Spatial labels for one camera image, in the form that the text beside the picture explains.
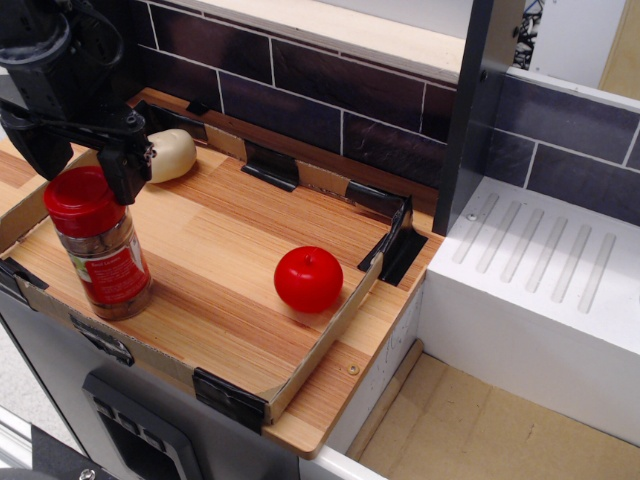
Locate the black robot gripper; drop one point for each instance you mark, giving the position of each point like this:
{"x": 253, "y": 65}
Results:
{"x": 61, "y": 62}

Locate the wooden ledge shelf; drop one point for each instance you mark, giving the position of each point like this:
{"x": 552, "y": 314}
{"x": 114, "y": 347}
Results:
{"x": 381, "y": 41}

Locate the dark grey vertical post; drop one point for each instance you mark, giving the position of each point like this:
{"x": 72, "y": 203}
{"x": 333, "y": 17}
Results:
{"x": 489, "y": 52}

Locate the black oven control panel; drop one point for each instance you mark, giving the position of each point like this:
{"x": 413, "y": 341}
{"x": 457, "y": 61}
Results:
{"x": 149, "y": 446}

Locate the cream toy garlic bulb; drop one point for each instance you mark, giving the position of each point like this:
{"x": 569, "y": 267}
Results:
{"x": 174, "y": 155}

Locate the red toy apple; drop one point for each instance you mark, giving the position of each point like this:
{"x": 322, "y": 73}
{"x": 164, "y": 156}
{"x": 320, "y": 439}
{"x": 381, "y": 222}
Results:
{"x": 308, "y": 279}

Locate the white sink drainboard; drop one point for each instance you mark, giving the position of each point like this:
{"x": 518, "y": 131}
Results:
{"x": 540, "y": 297}

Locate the red lidded basil spice bottle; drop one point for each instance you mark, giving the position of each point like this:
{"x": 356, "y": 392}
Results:
{"x": 100, "y": 239}

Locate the cardboard fence with black tape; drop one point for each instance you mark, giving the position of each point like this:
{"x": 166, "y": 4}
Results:
{"x": 212, "y": 240}

